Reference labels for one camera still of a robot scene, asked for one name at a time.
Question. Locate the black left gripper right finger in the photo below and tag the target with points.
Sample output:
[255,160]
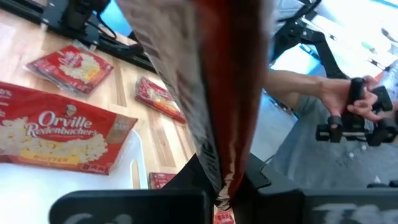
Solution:
[311,208]

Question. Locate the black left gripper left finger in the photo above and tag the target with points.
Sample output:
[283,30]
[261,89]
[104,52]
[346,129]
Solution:
[124,205]

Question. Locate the white plastic basket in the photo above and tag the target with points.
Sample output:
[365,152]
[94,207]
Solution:
[31,193]

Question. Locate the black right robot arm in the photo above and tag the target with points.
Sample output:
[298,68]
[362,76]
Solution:
[77,12]

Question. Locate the person's forearm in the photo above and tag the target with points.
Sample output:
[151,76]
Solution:
[295,85]

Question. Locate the person's hand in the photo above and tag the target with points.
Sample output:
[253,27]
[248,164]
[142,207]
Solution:
[335,96]

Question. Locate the person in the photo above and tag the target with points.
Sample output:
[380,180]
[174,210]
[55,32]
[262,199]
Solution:
[295,87]

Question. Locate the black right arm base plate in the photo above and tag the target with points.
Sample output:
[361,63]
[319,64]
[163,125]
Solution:
[51,18]

